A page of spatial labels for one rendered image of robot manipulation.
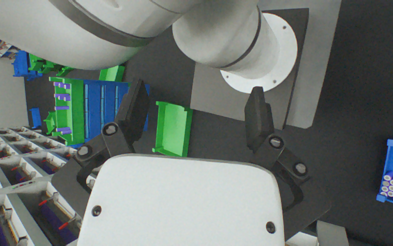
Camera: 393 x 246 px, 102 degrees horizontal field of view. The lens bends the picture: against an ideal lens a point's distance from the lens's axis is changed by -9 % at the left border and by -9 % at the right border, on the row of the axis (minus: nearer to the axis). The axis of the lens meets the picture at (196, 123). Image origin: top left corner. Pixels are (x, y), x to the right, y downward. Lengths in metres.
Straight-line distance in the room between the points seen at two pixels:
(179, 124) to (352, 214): 0.86
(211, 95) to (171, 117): 0.56
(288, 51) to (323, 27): 0.11
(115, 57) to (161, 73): 0.92
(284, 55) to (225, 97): 0.17
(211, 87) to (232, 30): 0.33
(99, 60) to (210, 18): 0.12
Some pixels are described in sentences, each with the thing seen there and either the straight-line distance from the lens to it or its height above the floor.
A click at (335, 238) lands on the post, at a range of 0.85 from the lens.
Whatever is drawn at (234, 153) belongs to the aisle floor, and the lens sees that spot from 0.87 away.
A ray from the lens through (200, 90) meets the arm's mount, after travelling 0.53.
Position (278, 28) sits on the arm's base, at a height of 0.34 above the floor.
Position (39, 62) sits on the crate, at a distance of 2.12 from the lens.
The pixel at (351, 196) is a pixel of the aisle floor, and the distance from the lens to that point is 0.87.
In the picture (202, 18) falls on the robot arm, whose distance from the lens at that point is 0.23.
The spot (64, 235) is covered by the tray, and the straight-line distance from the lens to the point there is 1.08.
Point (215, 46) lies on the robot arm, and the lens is 0.22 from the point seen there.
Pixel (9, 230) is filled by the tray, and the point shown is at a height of 0.72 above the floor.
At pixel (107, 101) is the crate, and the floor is 0.28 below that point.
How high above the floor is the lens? 0.78
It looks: 56 degrees down
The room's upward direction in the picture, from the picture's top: 102 degrees counter-clockwise
